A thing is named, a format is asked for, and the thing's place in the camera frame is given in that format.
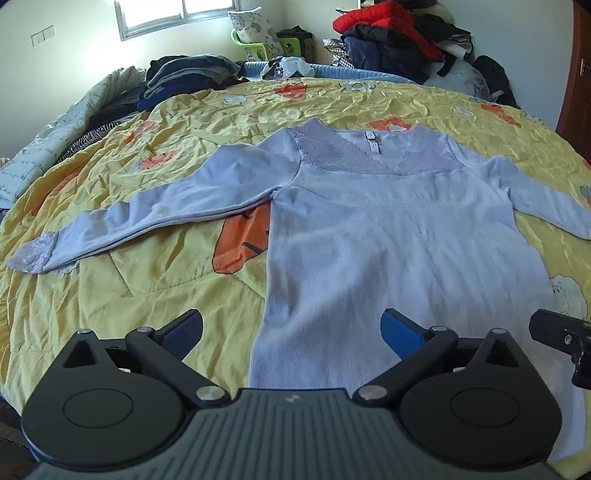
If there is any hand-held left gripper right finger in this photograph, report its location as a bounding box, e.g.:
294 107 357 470
353 308 533 407

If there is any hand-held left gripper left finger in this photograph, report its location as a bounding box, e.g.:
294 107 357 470
58 309 230 408

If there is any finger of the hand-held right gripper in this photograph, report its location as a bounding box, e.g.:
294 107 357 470
529 310 591 357

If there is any lavender long-sleeve shirt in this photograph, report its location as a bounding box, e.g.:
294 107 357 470
7 117 591 462

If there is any pile of dark folded clothes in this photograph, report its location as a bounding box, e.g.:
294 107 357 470
137 55 242 112

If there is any pile of red and dark clothes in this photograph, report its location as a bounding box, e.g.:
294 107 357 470
333 0 444 62

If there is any yellow carrot-print quilt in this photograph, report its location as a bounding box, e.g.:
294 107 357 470
0 76 591 467

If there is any white quilted blanket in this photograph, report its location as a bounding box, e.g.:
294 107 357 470
0 67 148 208

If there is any wooden door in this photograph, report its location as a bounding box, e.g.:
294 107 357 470
554 9 591 148

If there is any black backpack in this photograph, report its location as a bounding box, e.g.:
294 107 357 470
473 55 518 109

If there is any clear plastic bag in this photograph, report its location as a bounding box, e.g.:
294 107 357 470
425 58 490 100

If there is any blue knitted blanket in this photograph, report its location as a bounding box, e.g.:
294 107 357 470
235 60 416 86

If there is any navy padded jacket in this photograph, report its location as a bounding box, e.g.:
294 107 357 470
344 36 430 85

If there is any black white patterned cloth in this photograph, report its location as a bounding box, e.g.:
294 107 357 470
323 38 356 70

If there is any white plastic bag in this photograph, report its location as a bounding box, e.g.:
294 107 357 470
261 55 315 79

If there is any light green plastic chair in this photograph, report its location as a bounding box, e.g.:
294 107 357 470
231 28 274 63

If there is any black padded jacket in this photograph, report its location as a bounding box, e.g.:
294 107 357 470
342 22 430 70

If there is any green plastic stool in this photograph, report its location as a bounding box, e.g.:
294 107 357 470
277 38 315 63

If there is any black white trimmed garment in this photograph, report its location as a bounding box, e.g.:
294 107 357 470
422 14 475 78

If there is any floral pillow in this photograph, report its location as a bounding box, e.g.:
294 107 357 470
228 8 282 58

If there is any dark olive cloth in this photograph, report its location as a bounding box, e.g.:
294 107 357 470
276 26 315 43

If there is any window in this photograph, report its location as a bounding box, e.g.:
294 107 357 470
115 0 241 41

